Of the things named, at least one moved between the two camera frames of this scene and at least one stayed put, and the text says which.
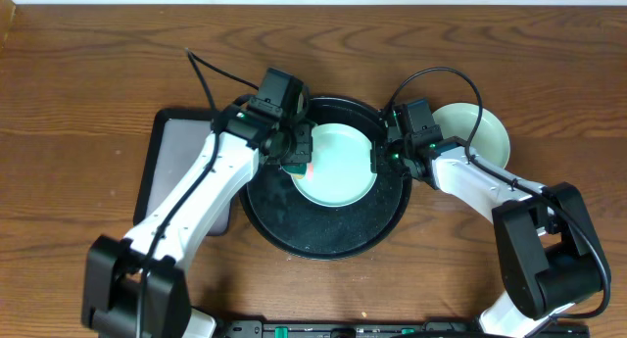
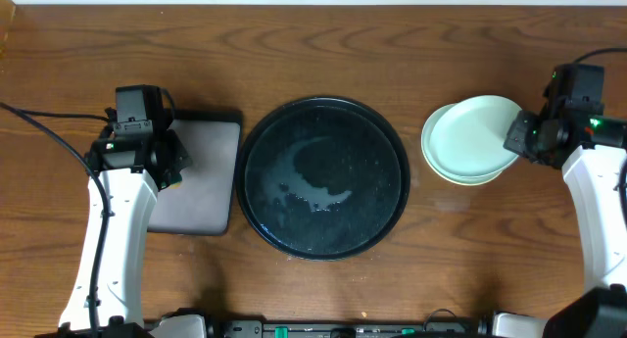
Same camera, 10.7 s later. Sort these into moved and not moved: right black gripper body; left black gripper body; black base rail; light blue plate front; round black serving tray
Moved: light blue plate front; right black gripper body; left black gripper body
Not moved: round black serving tray; black base rail
